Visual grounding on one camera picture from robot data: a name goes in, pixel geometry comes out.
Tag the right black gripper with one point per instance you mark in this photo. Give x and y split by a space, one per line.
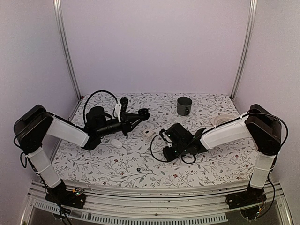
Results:
169 157

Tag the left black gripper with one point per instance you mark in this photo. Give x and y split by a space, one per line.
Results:
126 121

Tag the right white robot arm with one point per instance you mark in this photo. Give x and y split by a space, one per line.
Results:
262 127

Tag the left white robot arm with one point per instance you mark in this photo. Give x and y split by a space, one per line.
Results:
31 129

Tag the open white charging case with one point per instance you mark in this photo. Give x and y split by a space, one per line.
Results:
147 133

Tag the closed white charging case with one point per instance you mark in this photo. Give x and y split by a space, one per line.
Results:
116 143

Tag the dark grey mug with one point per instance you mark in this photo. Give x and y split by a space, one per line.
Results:
184 106

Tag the striped ceramic saucer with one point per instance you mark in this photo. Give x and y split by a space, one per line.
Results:
220 119

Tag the floral patterned table mat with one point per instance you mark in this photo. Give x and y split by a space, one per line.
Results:
107 165

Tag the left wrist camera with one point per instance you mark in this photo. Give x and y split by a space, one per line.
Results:
120 108

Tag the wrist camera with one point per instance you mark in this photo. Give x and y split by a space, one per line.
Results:
165 137
120 108

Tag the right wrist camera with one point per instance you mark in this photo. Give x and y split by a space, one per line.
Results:
165 137

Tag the front aluminium rail base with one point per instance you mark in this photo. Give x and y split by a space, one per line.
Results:
108 205

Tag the left aluminium frame post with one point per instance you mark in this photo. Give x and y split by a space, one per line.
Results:
65 47

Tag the aluminium frame post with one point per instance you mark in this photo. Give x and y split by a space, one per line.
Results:
245 48
65 47

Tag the right aluminium frame post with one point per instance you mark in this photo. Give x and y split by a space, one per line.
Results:
245 48

